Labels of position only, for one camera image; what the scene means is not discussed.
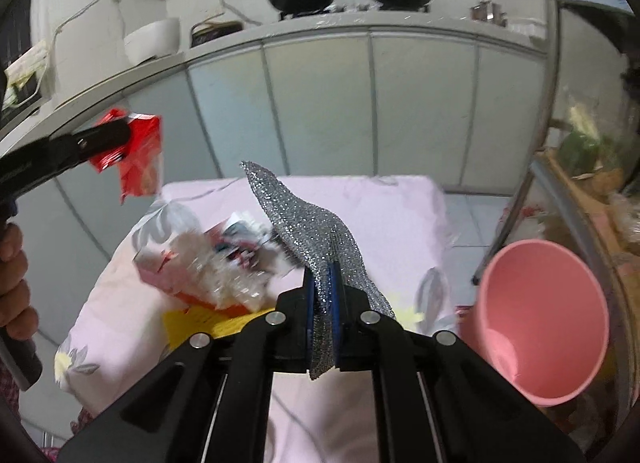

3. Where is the red cardboard box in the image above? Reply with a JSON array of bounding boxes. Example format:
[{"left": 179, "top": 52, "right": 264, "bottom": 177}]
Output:
[{"left": 131, "top": 223, "right": 250, "bottom": 318}]

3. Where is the white wall cable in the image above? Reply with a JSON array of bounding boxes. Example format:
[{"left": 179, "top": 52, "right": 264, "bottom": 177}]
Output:
[{"left": 46, "top": 0, "right": 120, "bottom": 74}]

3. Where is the person's left hand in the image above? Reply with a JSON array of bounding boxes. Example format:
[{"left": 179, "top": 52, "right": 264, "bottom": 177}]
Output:
[{"left": 0, "top": 223, "right": 39, "bottom": 341}]

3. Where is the white rice cooker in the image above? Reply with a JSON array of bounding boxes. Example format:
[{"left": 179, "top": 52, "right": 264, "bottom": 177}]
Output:
[{"left": 124, "top": 18, "right": 180, "bottom": 66}]

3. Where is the white kitchen cabinet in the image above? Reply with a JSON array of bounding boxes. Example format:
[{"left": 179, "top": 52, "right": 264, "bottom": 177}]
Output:
[{"left": 0, "top": 10, "right": 549, "bottom": 424}]

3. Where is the silver glitter cloth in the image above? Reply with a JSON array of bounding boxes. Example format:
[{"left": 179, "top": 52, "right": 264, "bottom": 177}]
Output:
[{"left": 241, "top": 160, "right": 395, "bottom": 379}]

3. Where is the pink plastic basin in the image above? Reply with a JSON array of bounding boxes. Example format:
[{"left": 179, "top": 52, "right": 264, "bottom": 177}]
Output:
[{"left": 459, "top": 240, "right": 610, "bottom": 408}]

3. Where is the yellow foam net front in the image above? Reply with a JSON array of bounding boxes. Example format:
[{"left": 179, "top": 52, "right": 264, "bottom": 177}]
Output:
[{"left": 163, "top": 306, "right": 273, "bottom": 351}]

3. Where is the clear vegetable container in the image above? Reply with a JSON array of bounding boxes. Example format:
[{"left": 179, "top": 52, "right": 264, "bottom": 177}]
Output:
[{"left": 555, "top": 88, "right": 625, "bottom": 200}]

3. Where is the red snack wrapper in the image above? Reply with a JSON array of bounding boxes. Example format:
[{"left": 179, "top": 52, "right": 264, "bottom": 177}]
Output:
[{"left": 89, "top": 108, "right": 164, "bottom": 203}]

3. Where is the pink floral tablecloth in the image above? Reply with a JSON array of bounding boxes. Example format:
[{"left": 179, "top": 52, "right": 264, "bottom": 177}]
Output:
[{"left": 53, "top": 174, "right": 459, "bottom": 463}]

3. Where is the clear crumpled plastic wrap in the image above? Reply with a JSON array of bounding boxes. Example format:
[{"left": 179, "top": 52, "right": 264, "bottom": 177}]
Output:
[{"left": 162, "top": 232, "right": 272, "bottom": 313}]

